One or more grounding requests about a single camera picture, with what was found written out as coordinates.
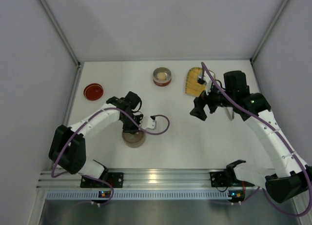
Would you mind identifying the brown round lid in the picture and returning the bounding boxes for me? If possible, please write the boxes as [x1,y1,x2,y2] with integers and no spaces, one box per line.
[122,132,145,143]

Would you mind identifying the tan steel lunch bowl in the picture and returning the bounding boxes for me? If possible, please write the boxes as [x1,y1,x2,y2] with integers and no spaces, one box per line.
[123,137,146,148]

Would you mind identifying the right aluminium frame post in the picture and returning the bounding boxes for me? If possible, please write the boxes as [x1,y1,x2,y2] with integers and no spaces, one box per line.
[250,0,291,69]

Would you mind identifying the aluminium frame post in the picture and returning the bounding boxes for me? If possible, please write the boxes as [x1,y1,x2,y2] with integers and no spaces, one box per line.
[31,0,82,94]
[250,0,291,69]

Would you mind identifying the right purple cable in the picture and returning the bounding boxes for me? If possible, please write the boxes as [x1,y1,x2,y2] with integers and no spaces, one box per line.
[201,61,312,217]

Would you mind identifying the black mounting plate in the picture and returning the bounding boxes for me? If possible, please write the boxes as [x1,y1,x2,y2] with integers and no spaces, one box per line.
[80,172,124,188]
[209,171,231,188]

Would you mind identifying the purple cable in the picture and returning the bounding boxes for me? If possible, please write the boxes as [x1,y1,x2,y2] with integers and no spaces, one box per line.
[50,107,171,206]
[201,61,312,217]

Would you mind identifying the steel food tongs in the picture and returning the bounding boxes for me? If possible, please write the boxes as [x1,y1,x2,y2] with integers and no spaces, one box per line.
[225,107,234,121]

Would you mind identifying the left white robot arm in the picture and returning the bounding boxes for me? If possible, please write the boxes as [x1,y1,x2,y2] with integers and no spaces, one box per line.
[48,92,145,188]

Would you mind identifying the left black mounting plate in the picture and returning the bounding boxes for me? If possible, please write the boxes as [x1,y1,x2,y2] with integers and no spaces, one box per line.
[80,172,124,188]

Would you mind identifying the red steel lunch bowl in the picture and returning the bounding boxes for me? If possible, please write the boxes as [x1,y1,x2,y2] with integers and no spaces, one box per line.
[153,67,172,86]

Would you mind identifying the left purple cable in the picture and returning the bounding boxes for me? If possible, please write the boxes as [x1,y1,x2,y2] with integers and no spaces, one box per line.
[50,107,171,206]

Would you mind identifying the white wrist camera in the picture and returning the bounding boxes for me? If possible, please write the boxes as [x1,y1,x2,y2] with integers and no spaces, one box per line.
[197,75,213,95]
[140,116,156,130]

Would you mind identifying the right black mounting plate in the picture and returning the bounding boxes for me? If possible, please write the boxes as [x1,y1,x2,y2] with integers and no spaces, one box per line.
[209,171,231,188]

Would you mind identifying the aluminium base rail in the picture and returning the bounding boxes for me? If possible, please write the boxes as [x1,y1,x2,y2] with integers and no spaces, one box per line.
[36,168,302,188]

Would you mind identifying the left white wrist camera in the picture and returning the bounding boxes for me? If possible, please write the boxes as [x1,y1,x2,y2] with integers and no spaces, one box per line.
[140,116,156,130]

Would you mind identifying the bamboo woven tray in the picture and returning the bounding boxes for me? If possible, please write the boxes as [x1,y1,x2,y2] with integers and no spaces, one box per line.
[185,67,205,97]

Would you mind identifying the white round bun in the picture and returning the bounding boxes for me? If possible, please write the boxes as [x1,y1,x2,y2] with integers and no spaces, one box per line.
[156,72,167,81]

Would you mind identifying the grey slotted cable duct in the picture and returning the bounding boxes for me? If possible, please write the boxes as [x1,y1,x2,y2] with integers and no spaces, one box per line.
[46,189,233,201]

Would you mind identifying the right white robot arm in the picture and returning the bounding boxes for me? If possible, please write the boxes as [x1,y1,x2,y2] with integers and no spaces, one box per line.
[190,71,312,203]

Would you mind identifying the red round lid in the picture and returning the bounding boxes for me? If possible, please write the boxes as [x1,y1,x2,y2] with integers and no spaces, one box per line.
[83,83,104,101]

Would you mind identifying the left aluminium frame post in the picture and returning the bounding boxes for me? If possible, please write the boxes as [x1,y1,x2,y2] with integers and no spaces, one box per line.
[31,0,82,94]

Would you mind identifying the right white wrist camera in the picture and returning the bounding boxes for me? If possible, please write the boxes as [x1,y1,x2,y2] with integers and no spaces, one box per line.
[197,75,213,95]

